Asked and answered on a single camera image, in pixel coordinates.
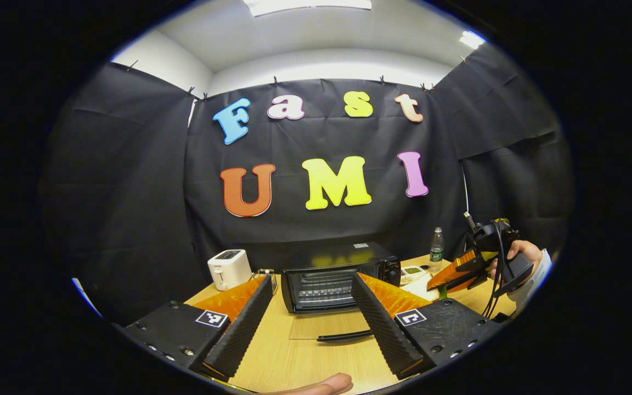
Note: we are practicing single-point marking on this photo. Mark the black backdrop cloth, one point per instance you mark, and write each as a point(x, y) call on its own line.
point(321, 137)

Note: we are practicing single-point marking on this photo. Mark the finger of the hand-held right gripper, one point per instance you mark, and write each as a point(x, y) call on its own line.
point(467, 281)
point(450, 271)

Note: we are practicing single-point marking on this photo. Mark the black electric oven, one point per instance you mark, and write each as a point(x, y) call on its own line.
point(338, 258)

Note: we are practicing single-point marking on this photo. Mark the rectangular ceiling light panel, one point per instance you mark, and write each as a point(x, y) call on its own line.
point(305, 5)

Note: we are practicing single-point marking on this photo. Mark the white toaster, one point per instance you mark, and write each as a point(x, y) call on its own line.
point(229, 271)

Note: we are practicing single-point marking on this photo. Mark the row of black cloth clips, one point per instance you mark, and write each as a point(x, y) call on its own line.
point(275, 80)

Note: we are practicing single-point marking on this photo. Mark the small white plate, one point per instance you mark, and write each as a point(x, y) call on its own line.
point(413, 271)

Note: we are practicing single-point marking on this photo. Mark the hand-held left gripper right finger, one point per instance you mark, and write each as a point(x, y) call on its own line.
point(382, 329)

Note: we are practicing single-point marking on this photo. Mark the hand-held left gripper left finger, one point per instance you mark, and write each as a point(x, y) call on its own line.
point(239, 334)

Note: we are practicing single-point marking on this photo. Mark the small ceiling light panel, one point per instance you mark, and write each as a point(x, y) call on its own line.
point(472, 39)

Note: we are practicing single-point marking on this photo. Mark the clear plastic water bottle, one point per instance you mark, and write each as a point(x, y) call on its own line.
point(436, 249)

